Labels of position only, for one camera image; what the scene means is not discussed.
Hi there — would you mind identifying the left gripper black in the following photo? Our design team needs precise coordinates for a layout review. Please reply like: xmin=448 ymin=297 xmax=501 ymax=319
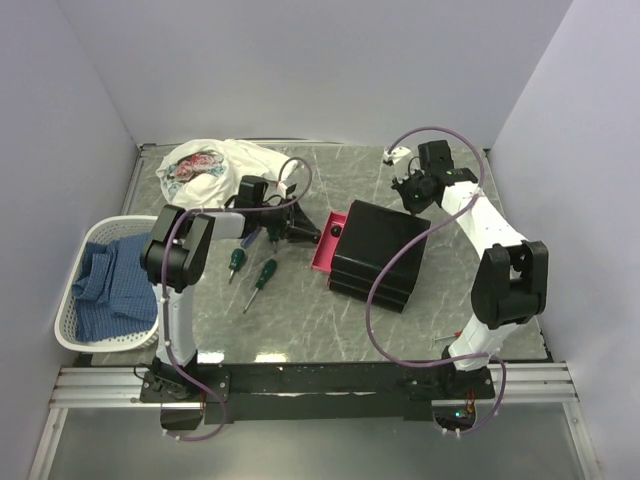
xmin=254 ymin=197 xmax=320 ymax=244

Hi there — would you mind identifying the black drawer cabinet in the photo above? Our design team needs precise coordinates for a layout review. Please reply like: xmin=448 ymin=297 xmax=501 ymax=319
xmin=328 ymin=200 xmax=431 ymax=313

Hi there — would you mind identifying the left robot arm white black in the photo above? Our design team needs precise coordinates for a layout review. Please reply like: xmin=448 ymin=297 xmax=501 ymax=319
xmin=140 ymin=175 xmax=321 ymax=402

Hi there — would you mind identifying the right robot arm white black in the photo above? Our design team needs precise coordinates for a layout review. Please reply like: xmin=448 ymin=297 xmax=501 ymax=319
xmin=383 ymin=140 xmax=549 ymax=399

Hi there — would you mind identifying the green screwdriver upper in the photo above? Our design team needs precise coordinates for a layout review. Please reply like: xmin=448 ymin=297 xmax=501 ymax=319
xmin=268 ymin=232 xmax=279 ymax=254

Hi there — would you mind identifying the green long screwdriver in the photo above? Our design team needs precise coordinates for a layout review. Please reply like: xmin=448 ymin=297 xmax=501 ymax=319
xmin=243 ymin=259 xmax=278 ymax=314

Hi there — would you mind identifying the blue red screwdriver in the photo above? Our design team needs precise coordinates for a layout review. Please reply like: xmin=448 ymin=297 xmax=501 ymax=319
xmin=240 ymin=231 xmax=259 ymax=249

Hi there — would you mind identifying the green stubby screwdriver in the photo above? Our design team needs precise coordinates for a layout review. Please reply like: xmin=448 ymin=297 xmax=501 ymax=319
xmin=228 ymin=248 xmax=246 ymax=284

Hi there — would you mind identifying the white floral t-shirt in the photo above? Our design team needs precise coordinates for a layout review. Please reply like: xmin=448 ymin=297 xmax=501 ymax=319
xmin=156 ymin=139 xmax=300 ymax=209

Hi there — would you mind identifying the small red screwdriver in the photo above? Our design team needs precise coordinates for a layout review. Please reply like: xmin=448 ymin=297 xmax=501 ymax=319
xmin=433 ymin=331 xmax=462 ymax=342

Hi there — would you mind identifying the white laundry basket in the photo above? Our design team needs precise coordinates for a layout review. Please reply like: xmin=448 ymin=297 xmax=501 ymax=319
xmin=54 ymin=215 xmax=158 ymax=353

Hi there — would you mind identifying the blue checked shirt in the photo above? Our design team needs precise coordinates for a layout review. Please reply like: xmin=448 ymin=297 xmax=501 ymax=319
xmin=71 ymin=232 xmax=157 ymax=343

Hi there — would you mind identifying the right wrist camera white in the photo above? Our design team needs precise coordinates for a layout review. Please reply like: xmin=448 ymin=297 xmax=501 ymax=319
xmin=382 ymin=146 xmax=413 ymax=183

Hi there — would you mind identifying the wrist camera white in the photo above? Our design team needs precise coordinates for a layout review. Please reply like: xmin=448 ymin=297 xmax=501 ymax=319
xmin=276 ymin=181 xmax=297 ymax=198
xmin=382 ymin=146 xmax=413 ymax=183

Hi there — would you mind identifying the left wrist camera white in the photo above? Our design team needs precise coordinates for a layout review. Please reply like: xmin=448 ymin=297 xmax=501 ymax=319
xmin=276 ymin=181 xmax=297 ymax=198

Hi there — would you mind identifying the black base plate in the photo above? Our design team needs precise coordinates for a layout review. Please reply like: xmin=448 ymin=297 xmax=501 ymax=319
xmin=140 ymin=362 xmax=497 ymax=423

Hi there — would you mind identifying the aluminium rail frame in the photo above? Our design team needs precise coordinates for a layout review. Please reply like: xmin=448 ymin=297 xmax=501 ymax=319
xmin=49 ymin=363 xmax=579 ymax=409

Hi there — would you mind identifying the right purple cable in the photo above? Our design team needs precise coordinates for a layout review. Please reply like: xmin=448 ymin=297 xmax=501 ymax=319
xmin=366 ymin=127 xmax=509 ymax=436

